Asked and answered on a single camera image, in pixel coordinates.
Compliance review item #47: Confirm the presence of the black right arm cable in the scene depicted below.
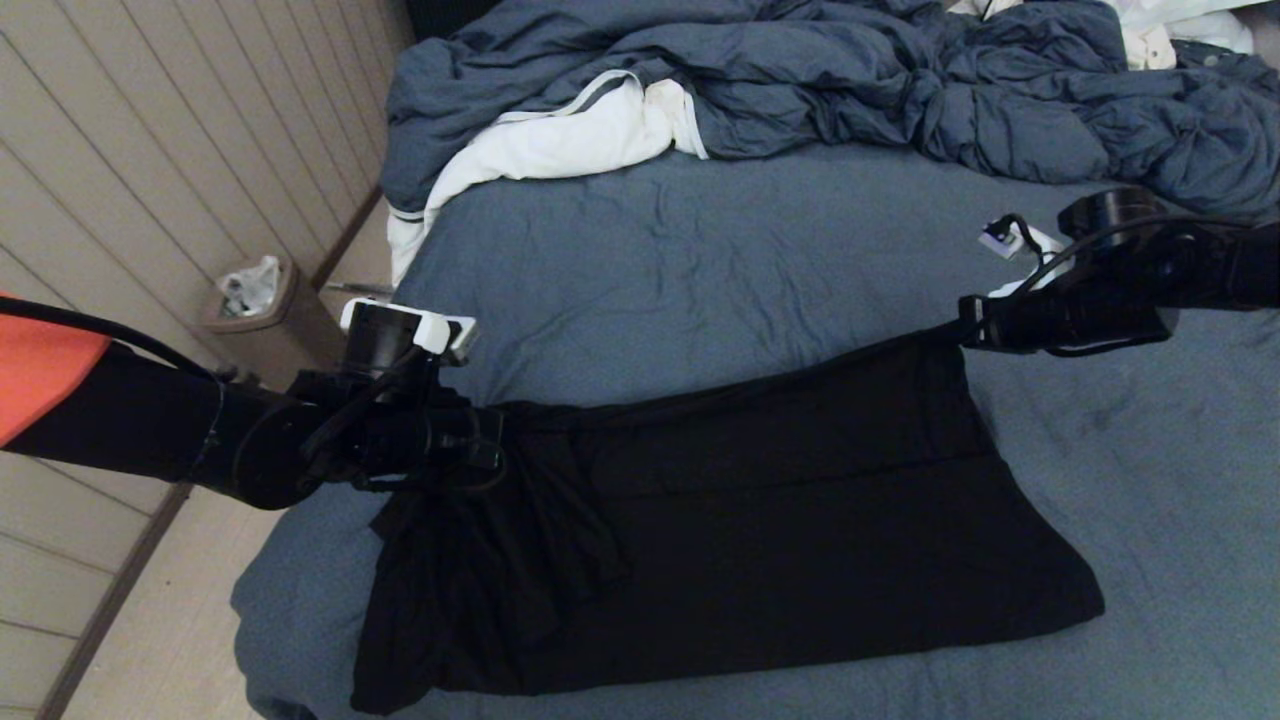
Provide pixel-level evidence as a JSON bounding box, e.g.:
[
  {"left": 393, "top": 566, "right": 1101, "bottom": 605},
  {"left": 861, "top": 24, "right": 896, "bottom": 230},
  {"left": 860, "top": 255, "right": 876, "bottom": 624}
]
[{"left": 985, "top": 212, "right": 1280, "bottom": 359}]

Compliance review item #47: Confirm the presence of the white pillow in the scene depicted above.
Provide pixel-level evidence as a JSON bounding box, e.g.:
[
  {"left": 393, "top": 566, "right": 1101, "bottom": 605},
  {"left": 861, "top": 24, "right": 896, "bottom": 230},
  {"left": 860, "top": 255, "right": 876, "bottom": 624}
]
[{"left": 1095, "top": 0, "right": 1280, "bottom": 58}]

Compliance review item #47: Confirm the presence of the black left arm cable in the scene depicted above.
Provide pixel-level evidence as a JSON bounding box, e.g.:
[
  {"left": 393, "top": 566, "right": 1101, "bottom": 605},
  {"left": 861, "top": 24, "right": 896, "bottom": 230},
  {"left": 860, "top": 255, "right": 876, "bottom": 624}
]
[{"left": 0, "top": 298, "right": 509, "bottom": 496}]

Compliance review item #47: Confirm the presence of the crumpled blue duvet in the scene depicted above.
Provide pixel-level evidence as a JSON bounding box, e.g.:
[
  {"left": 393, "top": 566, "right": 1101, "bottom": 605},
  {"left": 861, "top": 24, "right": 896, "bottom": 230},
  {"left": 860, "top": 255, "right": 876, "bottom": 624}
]
[{"left": 380, "top": 0, "right": 1280, "bottom": 223}]

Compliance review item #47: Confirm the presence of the brown trash bin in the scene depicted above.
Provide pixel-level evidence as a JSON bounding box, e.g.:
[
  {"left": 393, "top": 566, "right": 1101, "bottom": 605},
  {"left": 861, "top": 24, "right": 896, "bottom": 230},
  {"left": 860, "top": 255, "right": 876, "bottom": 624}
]
[{"left": 203, "top": 258, "right": 348, "bottom": 391}]

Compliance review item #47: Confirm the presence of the white garment with grey stripe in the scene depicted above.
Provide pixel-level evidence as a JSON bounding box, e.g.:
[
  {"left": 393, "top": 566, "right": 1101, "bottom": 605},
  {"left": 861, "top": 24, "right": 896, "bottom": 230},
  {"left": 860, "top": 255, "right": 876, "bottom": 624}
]
[{"left": 387, "top": 72, "right": 709, "bottom": 289}]

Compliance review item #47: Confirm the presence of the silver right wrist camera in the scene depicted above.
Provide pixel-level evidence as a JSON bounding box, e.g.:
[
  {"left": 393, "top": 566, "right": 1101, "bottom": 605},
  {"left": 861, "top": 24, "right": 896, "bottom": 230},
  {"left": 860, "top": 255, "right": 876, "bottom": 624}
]
[{"left": 978, "top": 218, "right": 1071, "bottom": 299}]

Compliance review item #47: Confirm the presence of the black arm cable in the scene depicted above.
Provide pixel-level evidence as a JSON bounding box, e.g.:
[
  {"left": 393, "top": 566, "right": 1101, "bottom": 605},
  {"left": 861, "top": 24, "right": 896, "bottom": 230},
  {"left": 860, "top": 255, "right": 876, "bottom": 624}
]
[
  {"left": 0, "top": 298, "right": 509, "bottom": 496},
  {"left": 985, "top": 212, "right": 1280, "bottom": 359}
]

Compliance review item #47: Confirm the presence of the blue bed sheet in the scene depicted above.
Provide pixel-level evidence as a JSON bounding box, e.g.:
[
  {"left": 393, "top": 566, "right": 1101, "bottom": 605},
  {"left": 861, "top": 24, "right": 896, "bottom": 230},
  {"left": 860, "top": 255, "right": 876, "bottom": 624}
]
[{"left": 232, "top": 140, "right": 1280, "bottom": 720}]

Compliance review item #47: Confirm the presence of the black moon print t-shirt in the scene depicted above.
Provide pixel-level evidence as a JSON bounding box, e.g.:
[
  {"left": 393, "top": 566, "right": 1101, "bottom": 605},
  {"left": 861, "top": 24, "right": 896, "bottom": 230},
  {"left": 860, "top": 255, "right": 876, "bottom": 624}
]
[{"left": 352, "top": 325, "right": 1106, "bottom": 716}]

